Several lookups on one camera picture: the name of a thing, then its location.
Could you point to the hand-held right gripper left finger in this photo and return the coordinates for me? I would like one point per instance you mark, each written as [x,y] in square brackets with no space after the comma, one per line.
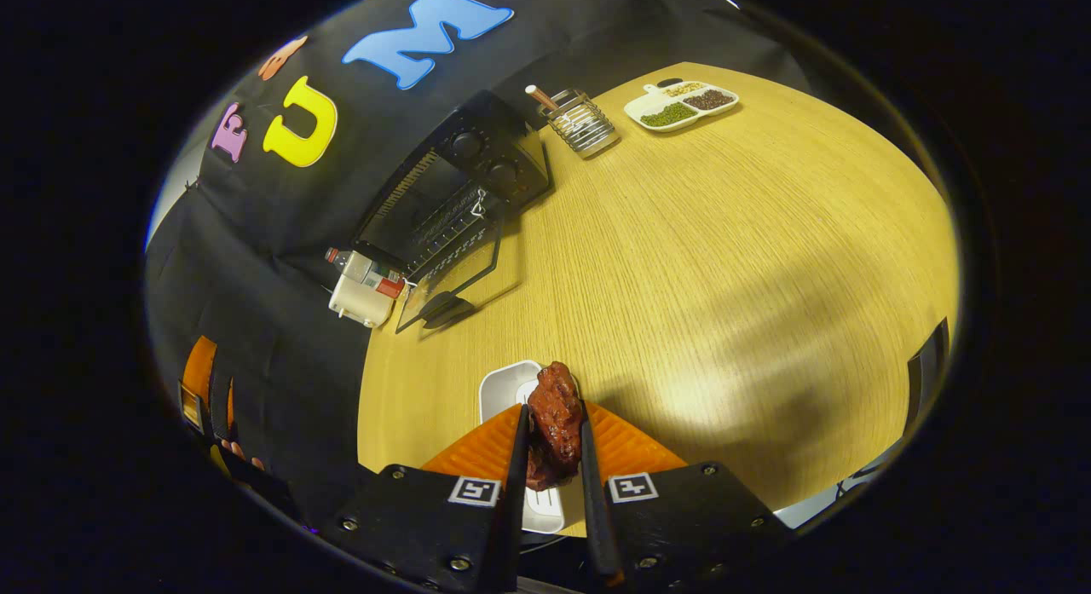
[511,509]

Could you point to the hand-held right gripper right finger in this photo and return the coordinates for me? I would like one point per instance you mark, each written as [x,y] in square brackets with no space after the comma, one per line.
[592,509]

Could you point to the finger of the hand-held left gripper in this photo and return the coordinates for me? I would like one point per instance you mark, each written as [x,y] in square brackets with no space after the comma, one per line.
[228,406]
[199,381]

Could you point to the red-brown glazed meat piece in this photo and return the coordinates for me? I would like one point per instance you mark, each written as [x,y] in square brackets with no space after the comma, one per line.
[556,423]

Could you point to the black electric oven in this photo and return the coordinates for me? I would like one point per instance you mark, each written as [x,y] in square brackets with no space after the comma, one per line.
[469,168]

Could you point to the small white ribbed tray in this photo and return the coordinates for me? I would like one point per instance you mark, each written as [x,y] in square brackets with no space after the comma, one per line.
[503,385]

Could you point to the black backdrop cloth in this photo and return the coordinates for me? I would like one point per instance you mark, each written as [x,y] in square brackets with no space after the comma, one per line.
[281,262]

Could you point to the white toaster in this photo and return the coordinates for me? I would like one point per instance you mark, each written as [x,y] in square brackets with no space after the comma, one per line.
[362,302]

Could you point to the clear bottle with red label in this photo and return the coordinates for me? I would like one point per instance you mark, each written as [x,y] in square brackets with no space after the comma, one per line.
[366,268]

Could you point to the white divided dish of beans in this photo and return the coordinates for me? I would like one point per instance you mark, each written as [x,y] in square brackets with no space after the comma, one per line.
[680,106]

